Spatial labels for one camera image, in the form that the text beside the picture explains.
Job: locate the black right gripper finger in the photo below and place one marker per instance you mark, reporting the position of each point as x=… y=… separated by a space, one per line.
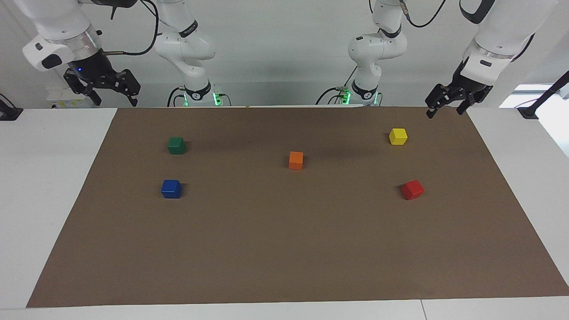
x=82 y=86
x=130 y=84

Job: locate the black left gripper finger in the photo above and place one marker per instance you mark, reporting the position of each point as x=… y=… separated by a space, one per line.
x=440 y=98
x=469 y=100

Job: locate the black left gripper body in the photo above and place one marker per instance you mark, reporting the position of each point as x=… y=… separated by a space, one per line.
x=471 y=82

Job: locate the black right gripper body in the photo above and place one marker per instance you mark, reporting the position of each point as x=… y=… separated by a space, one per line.
x=95 y=69

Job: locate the red block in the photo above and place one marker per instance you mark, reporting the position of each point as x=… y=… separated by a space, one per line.
x=412 y=190

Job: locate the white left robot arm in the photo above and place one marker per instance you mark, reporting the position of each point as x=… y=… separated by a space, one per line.
x=375 y=49

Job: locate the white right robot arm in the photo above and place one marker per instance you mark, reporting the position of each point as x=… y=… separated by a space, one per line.
x=186 y=44

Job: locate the yellow block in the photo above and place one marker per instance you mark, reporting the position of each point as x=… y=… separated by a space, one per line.
x=398 y=137

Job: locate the green block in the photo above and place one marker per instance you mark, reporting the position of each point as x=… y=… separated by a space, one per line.
x=176 y=146

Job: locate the blue block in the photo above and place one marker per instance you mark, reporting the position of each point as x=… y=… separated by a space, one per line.
x=171 y=189

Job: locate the orange block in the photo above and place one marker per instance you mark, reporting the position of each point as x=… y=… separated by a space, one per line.
x=296 y=161

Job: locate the white box with yellow labels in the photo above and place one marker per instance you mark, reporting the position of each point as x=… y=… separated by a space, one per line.
x=71 y=95

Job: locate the brown table mat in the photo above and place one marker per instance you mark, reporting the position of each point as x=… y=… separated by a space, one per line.
x=284 y=244

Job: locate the black table clamp mount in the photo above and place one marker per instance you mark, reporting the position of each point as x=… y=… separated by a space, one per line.
x=9 y=112
x=540 y=100

